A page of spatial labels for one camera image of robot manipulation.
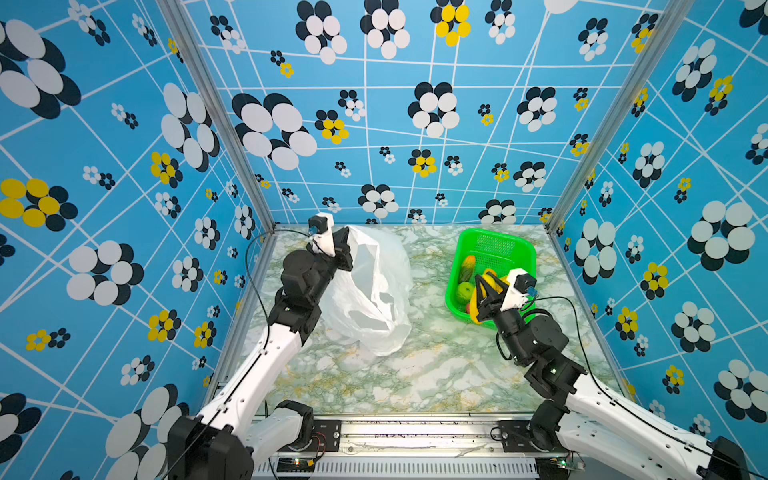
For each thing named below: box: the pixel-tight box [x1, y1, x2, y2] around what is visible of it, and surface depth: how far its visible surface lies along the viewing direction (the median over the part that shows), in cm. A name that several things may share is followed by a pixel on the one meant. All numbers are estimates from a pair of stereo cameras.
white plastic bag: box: [319, 225, 413, 356], surface depth 72 cm
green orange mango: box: [459, 255, 476, 283], surface depth 104 cm
